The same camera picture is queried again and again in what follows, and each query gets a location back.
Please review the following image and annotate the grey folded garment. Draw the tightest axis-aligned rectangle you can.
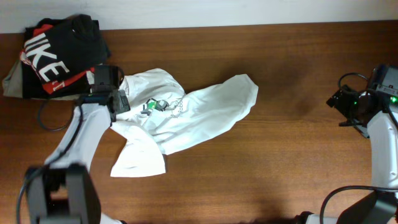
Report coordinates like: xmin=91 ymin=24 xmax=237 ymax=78
xmin=2 ymin=60 xmax=93 ymax=100

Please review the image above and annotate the white t-shirt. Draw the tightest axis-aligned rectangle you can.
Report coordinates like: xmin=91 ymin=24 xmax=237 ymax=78
xmin=110 ymin=68 xmax=259 ymax=177

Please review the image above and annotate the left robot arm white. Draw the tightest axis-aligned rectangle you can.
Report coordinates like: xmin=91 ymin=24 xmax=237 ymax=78
xmin=19 ymin=65 xmax=129 ymax=224

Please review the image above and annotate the black folded garment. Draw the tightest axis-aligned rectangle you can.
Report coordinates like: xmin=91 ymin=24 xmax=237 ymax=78
xmin=20 ymin=60 xmax=94 ymax=100

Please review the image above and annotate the black Nike t-shirt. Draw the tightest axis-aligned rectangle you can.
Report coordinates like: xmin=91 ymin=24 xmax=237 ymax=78
xmin=21 ymin=14 xmax=111 ymax=83

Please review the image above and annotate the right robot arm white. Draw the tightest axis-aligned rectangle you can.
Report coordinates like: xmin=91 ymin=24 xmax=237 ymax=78
xmin=294 ymin=64 xmax=397 ymax=224

